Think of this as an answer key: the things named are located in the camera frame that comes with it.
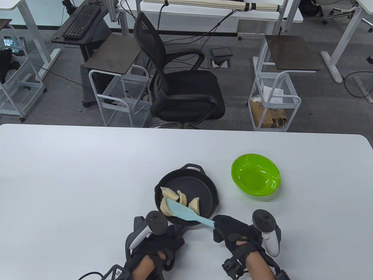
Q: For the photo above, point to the person's right hand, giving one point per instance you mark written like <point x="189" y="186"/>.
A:
<point x="236" y="233"/>

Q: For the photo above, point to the person's left hand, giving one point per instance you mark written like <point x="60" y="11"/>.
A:
<point x="163" y="245"/>

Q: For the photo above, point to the pale fried dumpling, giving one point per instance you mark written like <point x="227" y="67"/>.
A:
<point x="164" y="207"/>
<point x="168" y="193"/>
<point x="194" y="205"/>
<point x="182" y="198"/>

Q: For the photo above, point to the light blue dessert spatula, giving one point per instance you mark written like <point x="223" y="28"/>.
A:
<point x="183" y="211"/>

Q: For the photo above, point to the green plastic bowl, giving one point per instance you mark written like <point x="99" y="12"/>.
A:
<point x="255" y="175"/>

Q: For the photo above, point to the black cast iron frying pan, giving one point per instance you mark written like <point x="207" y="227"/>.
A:
<point x="198" y="183"/>

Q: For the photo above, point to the person's right forearm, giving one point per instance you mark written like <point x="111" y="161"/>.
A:
<point x="259" y="267"/>

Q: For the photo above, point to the person's left forearm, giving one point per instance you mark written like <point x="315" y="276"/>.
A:
<point x="144" y="268"/>

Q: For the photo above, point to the black and white left controller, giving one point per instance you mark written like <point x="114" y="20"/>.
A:
<point x="156" y="223"/>

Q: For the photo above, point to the black and white controller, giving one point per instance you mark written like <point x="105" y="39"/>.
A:
<point x="156" y="223"/>
<point x="263" y="221"/>

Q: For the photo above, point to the black and white right controller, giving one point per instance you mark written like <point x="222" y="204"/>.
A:
<point x="263" y="221"/>

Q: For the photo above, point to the black left wrist device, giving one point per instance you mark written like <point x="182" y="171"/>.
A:
<point x="116" y="273"/>

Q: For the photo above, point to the black wrist device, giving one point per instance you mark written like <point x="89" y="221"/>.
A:
<point x="282" y="275"/>
<point x="116" y="273"/>

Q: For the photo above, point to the black right wrist device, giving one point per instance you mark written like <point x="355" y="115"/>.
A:
<point x="282" y="275"/>

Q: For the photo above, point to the brown paper bag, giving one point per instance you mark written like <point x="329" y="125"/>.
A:
<point x="262" y="113"/>

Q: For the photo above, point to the white papers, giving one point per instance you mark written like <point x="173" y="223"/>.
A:
<point x="272" y="93"/>

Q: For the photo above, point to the black mesh office chair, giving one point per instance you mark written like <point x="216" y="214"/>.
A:
<point x="186" y="87"/>

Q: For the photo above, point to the floor socket box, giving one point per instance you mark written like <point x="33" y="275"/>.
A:
<point x="220" y="62"/>

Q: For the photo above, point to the dark brown side table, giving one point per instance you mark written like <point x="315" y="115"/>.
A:
<point x="291" y="52"/>

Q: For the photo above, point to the white cart left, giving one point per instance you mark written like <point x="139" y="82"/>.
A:
<point x="113" y="54"/>

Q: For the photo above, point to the white desk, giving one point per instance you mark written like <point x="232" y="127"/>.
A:
<point x="204" y="16"/>
<point x="11" y="4"/>
<point x="346" y="35"/>

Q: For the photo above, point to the dark keyboard stand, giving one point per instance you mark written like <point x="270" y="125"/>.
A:
<point x="100" y="32"/>

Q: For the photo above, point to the black keyboard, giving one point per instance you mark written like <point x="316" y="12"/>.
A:
<point x="81" y="22"/>

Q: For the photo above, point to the black bag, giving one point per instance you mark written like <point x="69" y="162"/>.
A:
<point x="310" y="7"/>

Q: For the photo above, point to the black cloth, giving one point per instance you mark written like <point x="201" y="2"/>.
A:
<point x="5" y="64"/>

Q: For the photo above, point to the office chair wheel base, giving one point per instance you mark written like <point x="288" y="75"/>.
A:
<point x="339" y="11"/>

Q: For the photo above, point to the aluminium frame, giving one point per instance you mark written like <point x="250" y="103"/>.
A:
<point x="113" y="11"/>

